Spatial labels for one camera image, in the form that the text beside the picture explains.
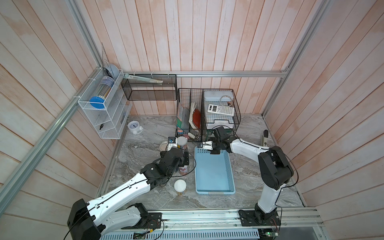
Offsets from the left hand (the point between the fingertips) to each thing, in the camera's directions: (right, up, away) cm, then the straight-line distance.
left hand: (179, 154), depth 77 cm
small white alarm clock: (-36, +15, +33) cm, 51 cm away
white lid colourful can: (+1, +5, +11) cm, 12 cm away
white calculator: (+26, +26, +16) cm, 40 cm away
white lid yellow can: (0, -18, +1) cm, 18 cm away
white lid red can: (+2, -11, +8) cm, 14 cm away
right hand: (+18, +4, +20) cm, 27 cm away
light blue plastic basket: (+20, -15, +12) cm, 27 cm away
